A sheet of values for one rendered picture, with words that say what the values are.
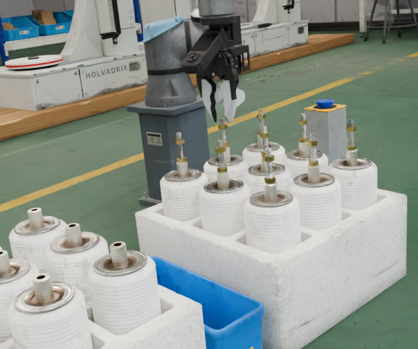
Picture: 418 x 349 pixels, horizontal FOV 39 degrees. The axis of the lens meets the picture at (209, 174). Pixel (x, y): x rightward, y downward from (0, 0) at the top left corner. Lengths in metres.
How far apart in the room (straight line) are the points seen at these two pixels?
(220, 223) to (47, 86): 2.18
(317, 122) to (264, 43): 3.15
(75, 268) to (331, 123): 0.73
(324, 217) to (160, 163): 0.72
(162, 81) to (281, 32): 3.11
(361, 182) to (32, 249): 0.61
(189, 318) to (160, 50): 0.95
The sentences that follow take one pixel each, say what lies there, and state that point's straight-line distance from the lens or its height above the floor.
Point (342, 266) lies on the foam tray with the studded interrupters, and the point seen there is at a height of 0.11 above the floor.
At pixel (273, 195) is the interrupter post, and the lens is 1.01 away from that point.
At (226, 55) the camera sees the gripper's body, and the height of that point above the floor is 0.47.
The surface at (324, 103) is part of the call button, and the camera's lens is 1.41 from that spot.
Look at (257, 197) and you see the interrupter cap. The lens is 1.03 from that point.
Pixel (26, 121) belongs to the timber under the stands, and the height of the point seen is 0.06.
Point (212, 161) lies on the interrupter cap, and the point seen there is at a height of 0.25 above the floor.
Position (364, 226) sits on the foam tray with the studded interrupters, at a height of 0.16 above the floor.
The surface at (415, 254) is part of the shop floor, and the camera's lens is 1.41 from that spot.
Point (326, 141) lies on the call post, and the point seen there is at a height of 0.24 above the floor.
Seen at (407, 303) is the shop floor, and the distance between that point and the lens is 1.22.
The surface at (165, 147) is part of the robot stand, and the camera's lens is 1.67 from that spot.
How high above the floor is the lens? 0.61
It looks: 18 degrees down
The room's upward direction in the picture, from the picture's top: 5 degrees counter-clockwise
